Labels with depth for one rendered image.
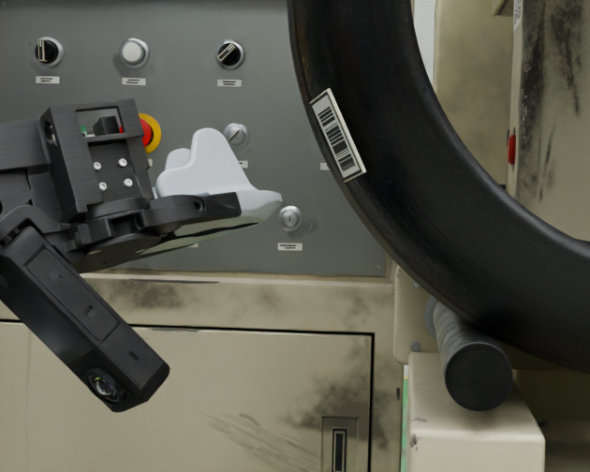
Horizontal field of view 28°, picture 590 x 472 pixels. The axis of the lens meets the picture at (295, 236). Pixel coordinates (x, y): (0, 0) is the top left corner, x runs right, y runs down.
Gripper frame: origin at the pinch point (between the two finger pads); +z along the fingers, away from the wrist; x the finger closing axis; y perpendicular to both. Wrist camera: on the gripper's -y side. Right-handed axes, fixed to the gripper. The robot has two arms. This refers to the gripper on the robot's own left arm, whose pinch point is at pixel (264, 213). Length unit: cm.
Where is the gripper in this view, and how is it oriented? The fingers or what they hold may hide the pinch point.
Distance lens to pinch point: 73.1
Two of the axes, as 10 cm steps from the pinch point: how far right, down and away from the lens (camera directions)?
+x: -5.1, 2.8, 8.1
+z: 8.1, -1.5, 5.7
